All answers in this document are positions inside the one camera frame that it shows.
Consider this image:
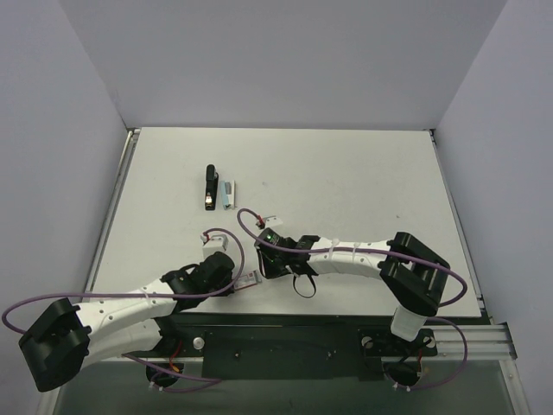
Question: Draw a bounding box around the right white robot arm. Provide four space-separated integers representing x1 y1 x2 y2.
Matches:
254 228 449 354

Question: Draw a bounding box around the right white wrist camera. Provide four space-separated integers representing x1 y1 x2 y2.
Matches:
257 215 283 230

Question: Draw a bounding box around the black stapler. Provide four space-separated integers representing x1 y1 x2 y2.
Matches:
204 164 219 211

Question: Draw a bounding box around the red white staple box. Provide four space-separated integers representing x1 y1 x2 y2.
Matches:
233 271 262 291

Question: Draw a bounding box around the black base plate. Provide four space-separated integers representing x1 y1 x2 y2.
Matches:
135 312 437 381

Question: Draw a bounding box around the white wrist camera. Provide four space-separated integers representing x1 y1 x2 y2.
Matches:
200 233 228 259
257 215 283 230

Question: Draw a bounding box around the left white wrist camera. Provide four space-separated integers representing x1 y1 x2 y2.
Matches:
200 233 228 259

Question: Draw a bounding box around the aluminium rail frame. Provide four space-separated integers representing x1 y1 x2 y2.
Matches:
429 323 518 361

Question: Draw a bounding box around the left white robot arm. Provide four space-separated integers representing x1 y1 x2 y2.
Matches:
19 252 234 393

